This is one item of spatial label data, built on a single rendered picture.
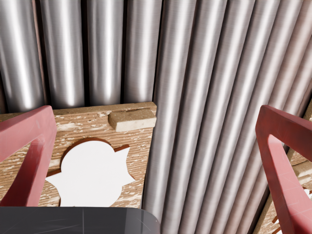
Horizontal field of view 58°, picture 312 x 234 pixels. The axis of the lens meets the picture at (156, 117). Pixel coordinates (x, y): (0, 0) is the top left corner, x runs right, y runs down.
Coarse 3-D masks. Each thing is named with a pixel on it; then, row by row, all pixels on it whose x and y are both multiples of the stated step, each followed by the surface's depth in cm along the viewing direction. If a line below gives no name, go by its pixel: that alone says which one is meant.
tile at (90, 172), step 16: (80, 144) 36; (96, 144) 37; (128, 144) 40; (64, 160) 36; (80, 160) 37; (96, 160) 38; (112, 160) 40; (48, 176) 36; (64, 176) 37; (80, 176) 39; (96, 176) 40; (112, 176) 41; (128, 176) 43; (64, 192) 39; (80, 192) 40; (96, 192) 41; (112, 192) 43
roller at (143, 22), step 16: (128, 0) 34; (144, 0) 33; (160, 0) 34; (128, 16) 35; (144, 16) 34; (128, 32) 36; (144, 32) 35; (128, 48) 36; (144, 48) 36; (128, 64) 37; (144, 64) 37; (128, 80) 39; (144, 80) 38; (128, 96) 40; (144, 96) 39
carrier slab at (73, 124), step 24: (0, 120) 31; (72, 120) 35; (96, 120) 36; (120, 144) 40; (144, 144) 42; (0, 168) 34; (48, 168) 37; (144, 168) 45; (0, 192) 35; (48, 192) 39
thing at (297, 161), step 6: (306, 114) 60; (288, 150) 65; (294, 150) 64; (288, 156) 65; (294, 156) 65; (300, 156) 66; (294, 162) 66; (300, 162) 68; (306, 162) 68; (294, 168) 66; (300, 168) 66; (306, 168) 66; (300, 174) 65; (306, 174) 66
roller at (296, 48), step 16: (304, 0) 46; (304, 16) 46; (304, 32) 48; (288, 48) 50; (304, 48) 49; (288, 64) 51; (288, 80) 52; (272, 96) 54; (256, 144) 60; (256, 160) 62; (256, 176) 65; (240, 192) 68; (240, 208) 70
